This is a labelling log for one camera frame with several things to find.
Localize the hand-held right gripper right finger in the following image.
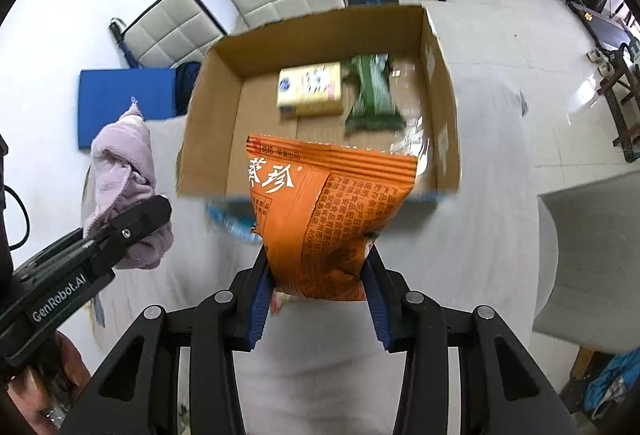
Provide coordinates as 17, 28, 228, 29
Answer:
360, 249, 576, 435

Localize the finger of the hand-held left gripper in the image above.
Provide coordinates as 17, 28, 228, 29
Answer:
15, 195, 173, 283

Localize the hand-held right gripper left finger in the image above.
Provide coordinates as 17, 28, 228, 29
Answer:
60, 246, 276, 435

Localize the purple towel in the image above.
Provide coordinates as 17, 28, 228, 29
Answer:
82, 102, 175, 272

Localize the cardboard box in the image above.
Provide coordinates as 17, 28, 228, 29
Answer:
176, 5, 463, 203

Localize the orange snack packet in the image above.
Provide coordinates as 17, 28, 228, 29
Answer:
245, 133, 418, 303

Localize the person's left hand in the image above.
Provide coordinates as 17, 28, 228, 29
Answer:
0, 332, 92, 435

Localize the blue white packet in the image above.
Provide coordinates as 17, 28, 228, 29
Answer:
207, 199, 263, 244

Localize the blue mat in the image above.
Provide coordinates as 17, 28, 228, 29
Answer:
77, 67, 190, 150

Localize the dark blue bag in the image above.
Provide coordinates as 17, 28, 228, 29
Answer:
175, 61, 204, 116

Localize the black blue bar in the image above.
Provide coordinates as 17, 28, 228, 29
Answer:
110, 18, 139, 68

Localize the clear plastic packet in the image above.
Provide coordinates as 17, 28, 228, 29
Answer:
390, 60, 432, 176

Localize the small white quilted cushion panel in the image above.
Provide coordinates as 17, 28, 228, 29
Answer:
121, 0, 227, 68

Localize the yellow tissue pack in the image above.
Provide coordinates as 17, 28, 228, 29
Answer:
276, 61, 346, 120

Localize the green striped packet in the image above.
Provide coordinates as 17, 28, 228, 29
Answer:
344, 54, 403, 134

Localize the grey chair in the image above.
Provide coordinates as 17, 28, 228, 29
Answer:
532, 171, 640, 378

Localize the blue cloth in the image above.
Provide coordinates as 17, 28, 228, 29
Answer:
585, 352, 640, 425

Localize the dark wooden rack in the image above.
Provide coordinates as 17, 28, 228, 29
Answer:
597, 42, 640, 163

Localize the pair of white shoes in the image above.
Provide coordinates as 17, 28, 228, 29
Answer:
587, 47, 619, 76

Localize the black cable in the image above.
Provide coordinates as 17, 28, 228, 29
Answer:
0, 185, 27, 252

